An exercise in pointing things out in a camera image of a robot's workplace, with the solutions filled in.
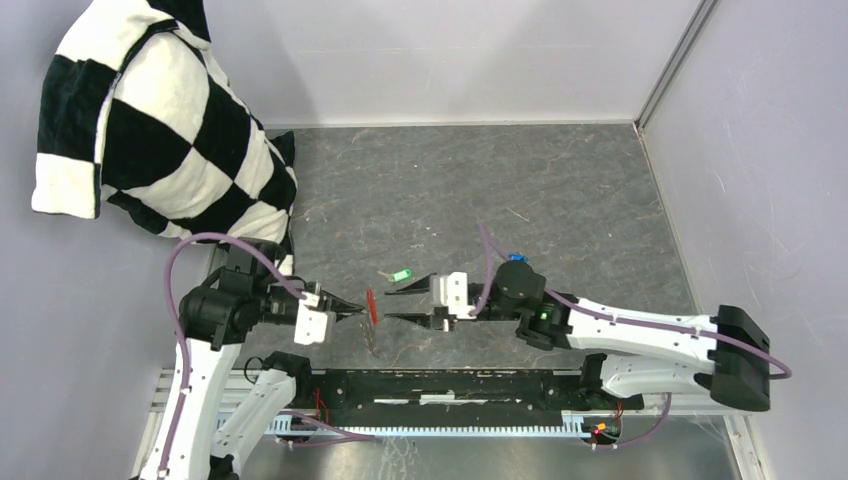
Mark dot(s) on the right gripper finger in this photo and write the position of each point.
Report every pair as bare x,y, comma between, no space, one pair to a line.
419,319
420,286

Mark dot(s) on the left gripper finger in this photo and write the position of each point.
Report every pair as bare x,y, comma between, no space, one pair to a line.
347,312
335,302

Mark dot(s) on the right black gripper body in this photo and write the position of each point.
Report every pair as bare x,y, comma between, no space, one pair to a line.
489,313

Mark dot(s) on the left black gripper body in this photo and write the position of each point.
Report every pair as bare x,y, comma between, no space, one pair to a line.
277,301

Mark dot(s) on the key with green tag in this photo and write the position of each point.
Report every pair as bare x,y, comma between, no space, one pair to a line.
396,276

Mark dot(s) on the metal key holder red handle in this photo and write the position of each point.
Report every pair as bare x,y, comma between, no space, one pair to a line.
370,322

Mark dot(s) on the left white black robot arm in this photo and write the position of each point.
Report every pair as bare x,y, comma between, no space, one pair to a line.
212,323

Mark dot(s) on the key with blue tag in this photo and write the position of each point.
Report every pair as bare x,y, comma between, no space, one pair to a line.
518,257

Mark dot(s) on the black white checkered cloth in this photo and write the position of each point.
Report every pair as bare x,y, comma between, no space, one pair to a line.
135,111

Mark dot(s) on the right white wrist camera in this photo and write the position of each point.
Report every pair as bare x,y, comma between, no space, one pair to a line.
451,292

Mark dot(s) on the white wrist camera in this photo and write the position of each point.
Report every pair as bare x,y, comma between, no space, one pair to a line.
451,292
314,323

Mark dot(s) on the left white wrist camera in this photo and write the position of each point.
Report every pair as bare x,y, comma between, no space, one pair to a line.
314,323

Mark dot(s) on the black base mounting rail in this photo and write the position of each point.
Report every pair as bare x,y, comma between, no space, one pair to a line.
452,398

